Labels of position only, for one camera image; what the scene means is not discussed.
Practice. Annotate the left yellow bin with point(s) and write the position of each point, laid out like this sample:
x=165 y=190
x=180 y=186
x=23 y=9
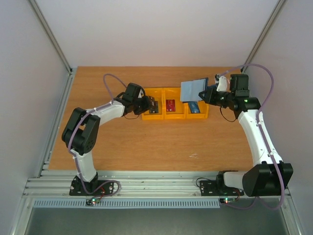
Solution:
x=157 y=93

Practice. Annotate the aluminium frame post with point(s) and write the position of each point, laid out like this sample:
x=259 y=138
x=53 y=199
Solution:
x=44 y=23
x=266 y=29

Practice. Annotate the blue credit card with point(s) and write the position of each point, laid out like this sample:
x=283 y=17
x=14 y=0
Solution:
x=194 y=107

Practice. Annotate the black VIP credit card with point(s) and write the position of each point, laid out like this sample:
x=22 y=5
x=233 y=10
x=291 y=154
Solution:
x=154 y=108

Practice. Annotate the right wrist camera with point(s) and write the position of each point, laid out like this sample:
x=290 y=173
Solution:
x=221 y=83

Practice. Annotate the grey slotted cable duct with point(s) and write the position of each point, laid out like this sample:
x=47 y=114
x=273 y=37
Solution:
x=124 y=203

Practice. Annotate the right aluminium frame post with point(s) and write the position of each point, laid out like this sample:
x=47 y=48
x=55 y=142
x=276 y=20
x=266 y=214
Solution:
x=266 y=29

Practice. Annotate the right circuit board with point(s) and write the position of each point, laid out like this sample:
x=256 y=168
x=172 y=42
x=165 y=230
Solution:
x=228 y=200

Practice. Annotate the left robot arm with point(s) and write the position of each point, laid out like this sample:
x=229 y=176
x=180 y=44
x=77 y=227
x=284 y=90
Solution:
x=80 y=135

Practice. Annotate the blue card holder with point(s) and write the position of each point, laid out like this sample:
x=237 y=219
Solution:
x=189 y=90

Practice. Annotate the left aluminium frame post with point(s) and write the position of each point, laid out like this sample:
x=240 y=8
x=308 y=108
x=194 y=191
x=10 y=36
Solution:
x=44 y=23

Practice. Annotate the red credit card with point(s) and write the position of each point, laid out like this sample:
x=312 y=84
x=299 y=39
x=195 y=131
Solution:
x=170 y=105

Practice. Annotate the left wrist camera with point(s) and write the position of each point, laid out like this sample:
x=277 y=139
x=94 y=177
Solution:
x=141 y=93

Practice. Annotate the middle yellow bin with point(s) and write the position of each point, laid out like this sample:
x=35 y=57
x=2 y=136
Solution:
x=174 y=93

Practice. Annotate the circuit board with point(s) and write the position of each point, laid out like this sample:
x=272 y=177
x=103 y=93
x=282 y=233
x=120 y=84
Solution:
x=228 y=200
x=93 y=201

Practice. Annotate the left circuit board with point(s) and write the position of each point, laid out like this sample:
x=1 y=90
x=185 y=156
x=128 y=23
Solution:
x=93 y=201

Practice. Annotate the right yellow bin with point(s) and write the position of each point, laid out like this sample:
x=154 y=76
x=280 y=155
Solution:
x=204 y=108

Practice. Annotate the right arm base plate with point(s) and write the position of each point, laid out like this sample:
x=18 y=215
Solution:
x=213 y=188

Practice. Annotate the yellow bin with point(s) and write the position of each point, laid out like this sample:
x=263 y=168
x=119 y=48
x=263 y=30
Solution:
x=157 y=93
x=174 y=93
x=204 y=108

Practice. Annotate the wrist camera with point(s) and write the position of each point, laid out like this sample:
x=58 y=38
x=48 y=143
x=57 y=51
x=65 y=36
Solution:
x=141 y=93
x=221 y=83

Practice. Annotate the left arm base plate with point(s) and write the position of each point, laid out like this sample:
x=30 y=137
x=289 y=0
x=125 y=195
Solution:
x=95 y=188

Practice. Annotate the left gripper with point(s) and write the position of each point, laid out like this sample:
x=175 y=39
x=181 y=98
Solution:
x=148 y=105

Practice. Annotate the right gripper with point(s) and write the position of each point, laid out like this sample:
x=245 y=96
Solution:
x=212 y=94

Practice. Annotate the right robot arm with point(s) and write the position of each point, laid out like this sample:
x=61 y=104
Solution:
x=269 y=175

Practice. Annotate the aluminium rail base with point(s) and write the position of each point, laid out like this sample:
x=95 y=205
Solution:
x=134 y=184

